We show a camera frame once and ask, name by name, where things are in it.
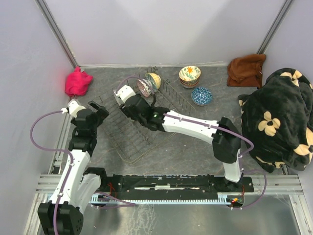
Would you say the pink cloth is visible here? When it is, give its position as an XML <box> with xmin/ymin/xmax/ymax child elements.
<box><xmin>65</xmin><ymin>66</ymin><xmax>93</xmax><ymax>96</ymax></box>

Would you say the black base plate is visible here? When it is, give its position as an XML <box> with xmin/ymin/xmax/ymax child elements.
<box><xmin>97</xmin><ymin>175</ymin><xmax>254</xmax><ymax>200</ymax></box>

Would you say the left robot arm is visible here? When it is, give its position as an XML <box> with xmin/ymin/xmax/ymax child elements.
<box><xmin>38</xmin><ymin>99</ymin><xmax>109</xmax><ymax>235</ymax></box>

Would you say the grey purple bowl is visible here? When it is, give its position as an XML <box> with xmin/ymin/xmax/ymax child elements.
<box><xmin>179</xmin><ymin>78</ymin><xmax>200</xmax><ymax>86</ymax></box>

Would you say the red dotted white bowl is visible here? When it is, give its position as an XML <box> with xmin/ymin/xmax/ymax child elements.
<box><xmin>136</xmin><ymin>79</ymin><xmax>154</xmax><ymax>97</ymax></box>

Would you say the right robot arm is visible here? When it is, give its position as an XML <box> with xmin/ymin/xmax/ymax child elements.
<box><xmin>116</xmin><ymin>93</ymin><xmax>242</xmax><ymax>191</ymax></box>

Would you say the blue cable duct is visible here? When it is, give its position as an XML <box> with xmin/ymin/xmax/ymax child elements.
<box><xmin>89</xmin><ymin>194</ymin><xmax>245</xmax><ymax>206</ymax></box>

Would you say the wire dish rack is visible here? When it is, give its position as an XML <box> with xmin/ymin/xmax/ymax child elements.
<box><xmin>86</xmin><ymin>66</ymin><xmax>198</xmax><ymax>165</ymax></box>

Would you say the grey blue bowl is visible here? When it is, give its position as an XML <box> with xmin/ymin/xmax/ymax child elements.
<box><xmin>113</xmin><ymin>90</ymin><xmax>123</xmax><ymax>106</ymax></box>

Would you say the red scale patterned bowl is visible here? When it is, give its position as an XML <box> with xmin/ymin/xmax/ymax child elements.
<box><xmin>181</xmin><ymin>83</ymin><xmax>197</xmax><ymax>89</ymax></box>

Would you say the yellow teal bowl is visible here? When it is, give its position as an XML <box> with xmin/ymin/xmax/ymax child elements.
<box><xmin>145</xmin><ymin>72</ymin><xmax>161</xmax><ymax>90</ymax></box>

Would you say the black floral blanket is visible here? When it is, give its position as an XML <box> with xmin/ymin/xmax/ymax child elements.
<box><xmin>238</xmin><ymin>68</ymin><xmax>313</xmax><ymax>173</ymax></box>

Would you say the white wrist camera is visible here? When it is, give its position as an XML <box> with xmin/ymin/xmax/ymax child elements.
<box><xmin>61</xmin><ymin>99</ymin><xmax>86</xmax><ymax>118</ymax></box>
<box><xmin>116</xmin><ymin>85</ymin><xmax>136</xmax><ymax>104</ymax></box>

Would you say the aluminium frame rail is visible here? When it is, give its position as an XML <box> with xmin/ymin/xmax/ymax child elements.
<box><xmin>36</xmin><ymin>174</ymin><xmax>304</xmax><ymax>195</ymax></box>

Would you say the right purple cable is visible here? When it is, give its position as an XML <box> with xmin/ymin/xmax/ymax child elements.
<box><xmin>116</xmin><ymin>75</ymin><xmax>267</xmax><ymax>211</ymax></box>

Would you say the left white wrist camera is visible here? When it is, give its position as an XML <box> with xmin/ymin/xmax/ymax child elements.
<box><xmin>61</xmin><ymin>99</ymin><xmax>86</xmax><ymax>118</ymax></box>

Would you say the brown cloth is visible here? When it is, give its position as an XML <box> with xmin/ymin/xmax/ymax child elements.
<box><xmin>227</xmin><ymin>54</ymin><xmax>266</xmax><ymax>89</ymax></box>

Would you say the blue red patterned bowl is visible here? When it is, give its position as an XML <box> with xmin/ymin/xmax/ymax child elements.
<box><xmin>191</xmin><ymin>87</ymin><xmax>213</xmax><ymax>106</ymax></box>

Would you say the yellow green floral bowl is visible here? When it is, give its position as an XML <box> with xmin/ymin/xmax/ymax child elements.
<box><xmin>179</xmin><ymin>66</ymin><xmax>201</xmax><ymax>81</ymax></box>

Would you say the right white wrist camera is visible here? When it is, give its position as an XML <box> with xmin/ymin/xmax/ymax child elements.
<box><xmin>116</xmin><ymin>85</ymin><xmax>136</xmax><ymax>104</ymax></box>

